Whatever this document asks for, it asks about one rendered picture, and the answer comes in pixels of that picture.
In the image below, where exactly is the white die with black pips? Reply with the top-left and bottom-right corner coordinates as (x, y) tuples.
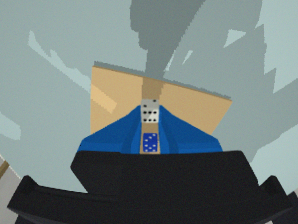
(140, 99), (159, 123)

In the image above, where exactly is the tan flat mat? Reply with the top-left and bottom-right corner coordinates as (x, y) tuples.
(91, 65), (233, 154)

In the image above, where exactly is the blue die with white pips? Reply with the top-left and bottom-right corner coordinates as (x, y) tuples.
(143, 133), (158, 152)

